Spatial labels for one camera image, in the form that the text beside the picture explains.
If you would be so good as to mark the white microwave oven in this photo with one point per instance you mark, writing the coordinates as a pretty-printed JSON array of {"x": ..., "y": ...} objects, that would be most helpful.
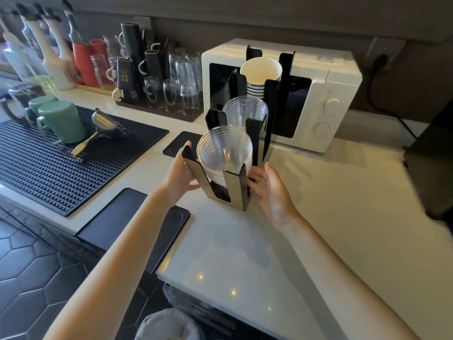
[{"x": 318, "y": 77}]

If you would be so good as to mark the narrow clear plastic cup stack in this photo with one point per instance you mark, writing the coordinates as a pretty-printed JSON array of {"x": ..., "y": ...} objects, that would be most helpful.
[{"x": 244, "y": 109}]

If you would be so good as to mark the wall power outlet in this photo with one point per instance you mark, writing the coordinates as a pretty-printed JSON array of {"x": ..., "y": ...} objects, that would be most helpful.
[{"x": 396, "y": 45}]

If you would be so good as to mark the clear bottle with pourer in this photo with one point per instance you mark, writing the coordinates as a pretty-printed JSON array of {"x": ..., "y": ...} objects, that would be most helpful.
[{"x": 21, "y": 63}]

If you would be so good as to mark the person's right hand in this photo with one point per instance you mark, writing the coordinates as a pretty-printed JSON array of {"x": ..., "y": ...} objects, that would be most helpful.
[{"x": 274, "y": 200}]

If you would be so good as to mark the striped paper cup stack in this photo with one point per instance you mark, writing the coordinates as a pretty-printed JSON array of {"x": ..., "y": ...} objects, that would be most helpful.
[{"x": 260, "y": 72}]

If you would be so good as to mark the group of clear drinking glasses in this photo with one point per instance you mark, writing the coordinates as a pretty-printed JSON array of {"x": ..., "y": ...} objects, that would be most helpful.
[{"x": 180, "y": 81}]

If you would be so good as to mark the wide clear plastic cup stack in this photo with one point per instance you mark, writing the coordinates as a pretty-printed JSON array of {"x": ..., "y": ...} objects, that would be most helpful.
[{"x": 223, "y": 148}]

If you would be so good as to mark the small black mat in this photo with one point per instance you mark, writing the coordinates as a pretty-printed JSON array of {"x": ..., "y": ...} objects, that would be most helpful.
[{"x": 177, "y": 143}]

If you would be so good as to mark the black appliance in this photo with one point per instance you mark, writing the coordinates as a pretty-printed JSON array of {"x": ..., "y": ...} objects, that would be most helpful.
[{"x": 433, "y": 155}]

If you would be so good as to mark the green mug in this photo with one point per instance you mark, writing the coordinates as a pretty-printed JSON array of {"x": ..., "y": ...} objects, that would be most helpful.
[
  {"x": 63, "y": 120},
  {"x": 37, "y": 102}
]

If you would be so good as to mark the black tray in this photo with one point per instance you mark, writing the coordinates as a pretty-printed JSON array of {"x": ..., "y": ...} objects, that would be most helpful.
[{"x": 116, "y": 219}]

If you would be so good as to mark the person's right forearm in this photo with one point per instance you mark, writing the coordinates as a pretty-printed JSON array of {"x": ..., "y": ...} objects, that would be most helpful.
[{"x": 339, "y": 279}]

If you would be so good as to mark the dark glass mug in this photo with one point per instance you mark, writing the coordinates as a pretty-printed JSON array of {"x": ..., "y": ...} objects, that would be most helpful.
[{"x": 21, "y": 93}]

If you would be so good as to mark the person's right thumb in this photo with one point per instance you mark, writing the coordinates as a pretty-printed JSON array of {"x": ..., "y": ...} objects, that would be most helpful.
[{"x": 271, "y": 175}]

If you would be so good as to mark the person's left hand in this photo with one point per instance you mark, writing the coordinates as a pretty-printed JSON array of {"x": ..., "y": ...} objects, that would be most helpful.
[{"x": 177, "y": 177}]

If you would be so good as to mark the trash bin with liner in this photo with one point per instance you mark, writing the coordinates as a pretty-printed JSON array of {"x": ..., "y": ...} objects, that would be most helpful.
[{"x": 166, "y": 325}]

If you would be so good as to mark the person's left thumb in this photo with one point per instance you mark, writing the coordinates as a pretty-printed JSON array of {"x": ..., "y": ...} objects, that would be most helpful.
[{"x": 194, "y": 188}]

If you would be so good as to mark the tall clear glass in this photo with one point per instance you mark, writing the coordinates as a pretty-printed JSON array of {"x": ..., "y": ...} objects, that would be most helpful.
[{"x": 99, "y": 70}]

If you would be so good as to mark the white bottle with pourer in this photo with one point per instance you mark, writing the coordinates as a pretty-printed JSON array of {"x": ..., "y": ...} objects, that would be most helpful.
[
  {"x": 53, "y": 67},
  {"x": 60, "y": 38}
]

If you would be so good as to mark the tall black pitcher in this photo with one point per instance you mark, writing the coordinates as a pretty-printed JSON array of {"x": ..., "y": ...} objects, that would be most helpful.
[{"x": 131, "y": 42}]

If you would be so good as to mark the dark bottle with pourer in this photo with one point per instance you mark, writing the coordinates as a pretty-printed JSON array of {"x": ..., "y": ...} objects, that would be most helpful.
[{"x": 72, "y": 24}]

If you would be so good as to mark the red cup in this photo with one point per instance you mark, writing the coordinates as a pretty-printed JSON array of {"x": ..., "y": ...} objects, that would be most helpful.
[
  {"x": 99, "y": 45},
  {"x": 84, "y": 63}
]

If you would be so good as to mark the black three-slot cup holder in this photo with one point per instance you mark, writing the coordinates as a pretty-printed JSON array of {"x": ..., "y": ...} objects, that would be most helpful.
[{"x": 234, "y": 191}]

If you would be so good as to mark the black rubber bar mat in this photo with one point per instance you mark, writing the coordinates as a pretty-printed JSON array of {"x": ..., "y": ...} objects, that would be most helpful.
[{"x": 42, "y": 173}]

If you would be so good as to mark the person's left forearm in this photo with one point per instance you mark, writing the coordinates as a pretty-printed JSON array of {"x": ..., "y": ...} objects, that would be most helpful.
[{"x": 116, "y": 265}]

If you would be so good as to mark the dark serving tray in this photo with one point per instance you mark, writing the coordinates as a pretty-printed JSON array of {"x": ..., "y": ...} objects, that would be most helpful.
[{"x": 159, "y": 111}]

